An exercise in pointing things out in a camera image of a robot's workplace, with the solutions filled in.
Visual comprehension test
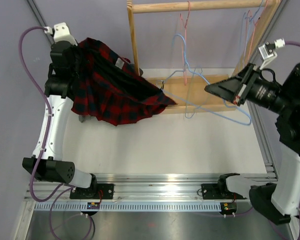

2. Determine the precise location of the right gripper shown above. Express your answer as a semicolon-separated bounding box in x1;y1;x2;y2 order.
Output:
206;63;298;116

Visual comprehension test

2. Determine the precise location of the red plaid skirt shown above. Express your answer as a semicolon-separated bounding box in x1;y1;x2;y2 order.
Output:
71;38;176;126

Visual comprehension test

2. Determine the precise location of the blue wire hanger with plaid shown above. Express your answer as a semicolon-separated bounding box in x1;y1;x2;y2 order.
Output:
156;33;252;126

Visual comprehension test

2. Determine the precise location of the pink wire hanger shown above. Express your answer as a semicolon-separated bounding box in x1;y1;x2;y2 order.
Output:
242;0;268;66
179;0;191;86

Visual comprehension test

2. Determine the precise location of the grey skirt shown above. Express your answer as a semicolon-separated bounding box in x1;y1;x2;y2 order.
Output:
78;115;94;123

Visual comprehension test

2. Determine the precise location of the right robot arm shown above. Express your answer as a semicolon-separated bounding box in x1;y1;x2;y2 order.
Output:
205;63;300;225

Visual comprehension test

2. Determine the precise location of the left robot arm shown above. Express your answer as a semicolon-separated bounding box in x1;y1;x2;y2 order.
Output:
22;40;99;199

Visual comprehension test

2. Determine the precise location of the wooden clothes rack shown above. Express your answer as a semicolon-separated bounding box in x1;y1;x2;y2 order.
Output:
126;0;282;113

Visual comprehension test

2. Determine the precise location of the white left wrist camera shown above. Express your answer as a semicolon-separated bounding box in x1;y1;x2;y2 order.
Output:
44;22;78;46

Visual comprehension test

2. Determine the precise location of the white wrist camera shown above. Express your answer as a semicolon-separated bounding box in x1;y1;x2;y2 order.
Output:
44;22;78;46
258;38;286;70

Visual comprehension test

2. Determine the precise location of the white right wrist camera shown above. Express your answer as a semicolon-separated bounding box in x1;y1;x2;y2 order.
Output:
258;38;286;70

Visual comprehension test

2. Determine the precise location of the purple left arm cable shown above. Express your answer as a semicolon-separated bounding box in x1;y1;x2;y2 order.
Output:
19;25;96;238

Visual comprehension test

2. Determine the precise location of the aluminium rail base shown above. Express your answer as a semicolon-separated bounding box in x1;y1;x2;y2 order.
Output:
23;172;278;213

